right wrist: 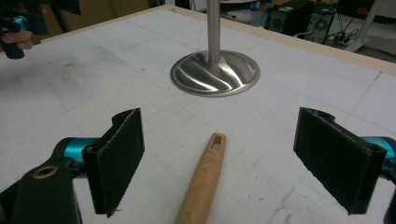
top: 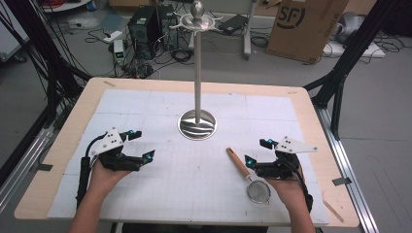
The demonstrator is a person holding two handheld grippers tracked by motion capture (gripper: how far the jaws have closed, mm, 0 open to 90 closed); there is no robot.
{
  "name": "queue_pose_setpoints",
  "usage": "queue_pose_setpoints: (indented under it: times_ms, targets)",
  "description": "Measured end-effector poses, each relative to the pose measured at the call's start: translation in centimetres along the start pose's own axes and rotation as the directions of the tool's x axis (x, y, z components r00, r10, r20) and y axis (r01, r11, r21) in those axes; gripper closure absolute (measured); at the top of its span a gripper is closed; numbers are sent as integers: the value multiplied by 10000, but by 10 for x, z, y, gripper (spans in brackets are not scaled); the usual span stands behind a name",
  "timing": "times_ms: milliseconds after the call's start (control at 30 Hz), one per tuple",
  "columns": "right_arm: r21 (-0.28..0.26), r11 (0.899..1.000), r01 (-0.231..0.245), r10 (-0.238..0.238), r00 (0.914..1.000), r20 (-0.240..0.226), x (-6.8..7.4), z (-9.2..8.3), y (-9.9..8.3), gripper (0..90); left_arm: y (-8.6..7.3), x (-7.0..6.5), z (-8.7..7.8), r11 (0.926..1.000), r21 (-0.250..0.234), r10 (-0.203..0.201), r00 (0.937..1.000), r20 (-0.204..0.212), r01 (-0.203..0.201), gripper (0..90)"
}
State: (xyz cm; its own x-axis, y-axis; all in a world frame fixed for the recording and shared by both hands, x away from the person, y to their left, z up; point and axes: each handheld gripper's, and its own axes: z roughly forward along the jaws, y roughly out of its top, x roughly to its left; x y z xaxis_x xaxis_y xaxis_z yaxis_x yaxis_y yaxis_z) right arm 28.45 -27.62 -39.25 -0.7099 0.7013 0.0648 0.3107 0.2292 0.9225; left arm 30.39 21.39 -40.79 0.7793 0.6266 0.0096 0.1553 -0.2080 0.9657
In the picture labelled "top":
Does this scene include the white grid mat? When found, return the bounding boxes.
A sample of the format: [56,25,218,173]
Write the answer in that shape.
[47,88,330,227]

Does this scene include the white flat board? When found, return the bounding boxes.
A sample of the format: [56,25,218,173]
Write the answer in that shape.
[322,40,387,59]

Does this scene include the grey tape piece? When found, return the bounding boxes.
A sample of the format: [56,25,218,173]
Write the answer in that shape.
[331,177,353,187]

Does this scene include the black coiled floor cable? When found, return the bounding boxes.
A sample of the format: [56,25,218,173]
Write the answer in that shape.
[250,34,270,50]
[371,31,406,54]
[170,48,194,63]

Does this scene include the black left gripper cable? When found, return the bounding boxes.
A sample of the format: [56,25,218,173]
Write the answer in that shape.
[75,131,110,210]

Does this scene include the grey rounded object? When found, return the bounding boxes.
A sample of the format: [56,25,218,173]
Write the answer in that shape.
[332,11,366,44]

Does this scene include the metal hook stand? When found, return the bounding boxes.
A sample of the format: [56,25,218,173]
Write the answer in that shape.
[168,0,224,142]

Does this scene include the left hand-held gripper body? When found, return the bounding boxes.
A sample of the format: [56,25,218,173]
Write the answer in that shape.
[89,126,144,173]

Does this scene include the white device with green light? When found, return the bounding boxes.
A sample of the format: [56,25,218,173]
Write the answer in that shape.
[113,39,126,66]

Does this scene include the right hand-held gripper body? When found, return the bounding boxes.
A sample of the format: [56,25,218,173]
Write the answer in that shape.
[254,136,319,180]

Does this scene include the white stand post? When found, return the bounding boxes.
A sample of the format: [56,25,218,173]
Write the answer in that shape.
[242,0,259,61]

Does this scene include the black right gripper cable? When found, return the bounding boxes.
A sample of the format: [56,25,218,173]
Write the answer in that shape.
[291,157,315,214]

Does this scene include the person's left hand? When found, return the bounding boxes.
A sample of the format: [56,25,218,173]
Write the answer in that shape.
[87,159,132,199]

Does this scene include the person's right hand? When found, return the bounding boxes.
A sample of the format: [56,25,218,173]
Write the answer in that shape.
[263,164,309,212]

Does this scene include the black computer tower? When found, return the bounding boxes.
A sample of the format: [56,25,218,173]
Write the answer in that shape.
[127,5,163,61]

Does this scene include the white power strip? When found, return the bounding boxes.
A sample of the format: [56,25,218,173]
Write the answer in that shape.
[102,29,124,45]

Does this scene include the round white tabletop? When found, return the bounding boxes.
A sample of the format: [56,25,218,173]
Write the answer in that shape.
[40,0,93,14]

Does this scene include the cardboard box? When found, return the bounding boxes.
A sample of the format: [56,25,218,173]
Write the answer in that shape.
[265,0,351,64]

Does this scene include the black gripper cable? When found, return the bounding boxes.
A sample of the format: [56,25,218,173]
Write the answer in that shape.
[75,131,110,210]
[291,157,315,214]

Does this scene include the dark computer tower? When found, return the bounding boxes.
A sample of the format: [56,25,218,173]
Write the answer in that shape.
[156,3,180,51]

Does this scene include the black flat case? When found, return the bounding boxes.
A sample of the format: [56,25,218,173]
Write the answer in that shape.
[218,13,249,35]

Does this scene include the black metal frame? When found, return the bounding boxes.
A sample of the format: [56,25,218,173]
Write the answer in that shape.
[0,0,93,128]
[303,0,403,141]

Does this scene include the aluminium rail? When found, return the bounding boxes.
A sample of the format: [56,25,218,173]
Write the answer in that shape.
[0,124,63,214]
[312,104,381,233]

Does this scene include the wooden handle mesh strainer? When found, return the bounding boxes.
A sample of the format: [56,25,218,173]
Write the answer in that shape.
[225,147,272,206]

